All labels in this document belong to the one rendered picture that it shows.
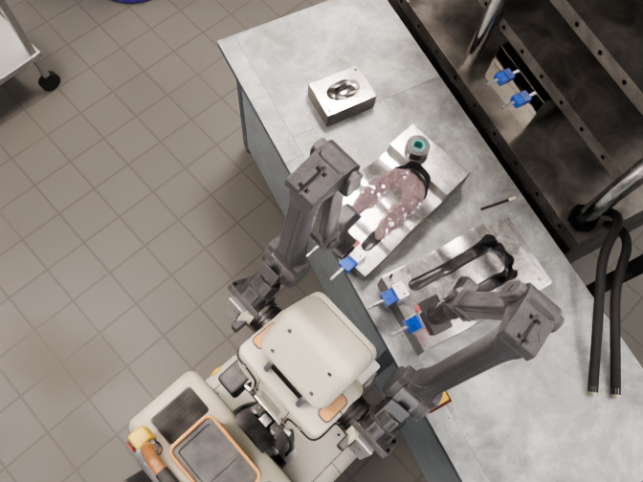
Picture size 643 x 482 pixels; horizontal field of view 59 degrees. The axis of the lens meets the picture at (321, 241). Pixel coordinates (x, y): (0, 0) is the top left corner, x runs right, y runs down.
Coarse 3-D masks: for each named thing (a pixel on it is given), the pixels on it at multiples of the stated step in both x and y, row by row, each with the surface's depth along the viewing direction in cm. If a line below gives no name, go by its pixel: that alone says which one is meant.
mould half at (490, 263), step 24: (456, 240) 181; (504, 240) 188; (408, 264) 180; (432, 264) 181; (480, 264) 177; (528, 264) 185; (384, 288) 180; (408, 288) 176; (432, 288) 177; (408, 312) 174; (408, 336) 178; (432, 336) 172
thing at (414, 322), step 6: (420, 312) 167; (408, 318) 167; (414, 318) 168; (420, 318) 167; (408, 324) 167; (414, 324) 167; (420, 324) 168; (396, 330) 166; (402, 330) 167; (408, 330) 168; (414, 330) 167
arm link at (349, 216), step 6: (348, 204) 152; (342, 210) 148; (348, 210) 148; (354, 210) 148; (342, 216) 148; (348, 216) 148; (354, 216) 149; (360, 216) 150; (342, 222) 148; (348, 222) 149; (354, 222) 150; (342, 228) 148; (348, 228) 151; (336, 240) 144; (330, 246) 144
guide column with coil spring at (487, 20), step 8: (496, 0) 191; (504, 0) 190; (488, 8) 196; (496, 8) 193; (488, 16) 198; (496, 16) 197; (480, 24) 203; (488, 24) 201; (480, 32) 205; (488, 32) 204; (472, 40) 212; (480, 40) 208; (472, 48) 214; (480, 48) 212; (464, 56) 221; (472, 56) 217; (472, 64) 221
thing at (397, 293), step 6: (402, 282) 174; (390, 288) 175; (396, 288) 173; (402, 288) 173; (384, 294) 174; (390, 294) 174; (396, 294) 173; (402, 294) 173; (408, 294) 173; (384, 300) 173; (390, 300) 173; (396, 300) 173; (372, 306) 173
